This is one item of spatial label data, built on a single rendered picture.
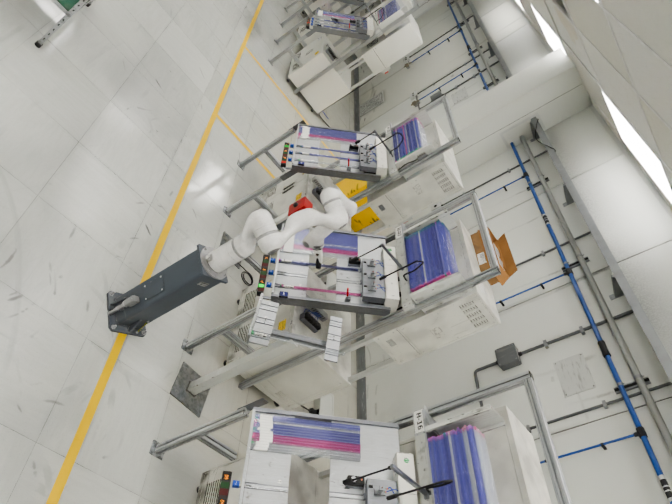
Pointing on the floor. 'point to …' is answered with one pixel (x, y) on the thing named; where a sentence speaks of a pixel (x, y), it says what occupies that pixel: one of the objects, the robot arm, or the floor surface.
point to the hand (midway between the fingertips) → (318, 264)
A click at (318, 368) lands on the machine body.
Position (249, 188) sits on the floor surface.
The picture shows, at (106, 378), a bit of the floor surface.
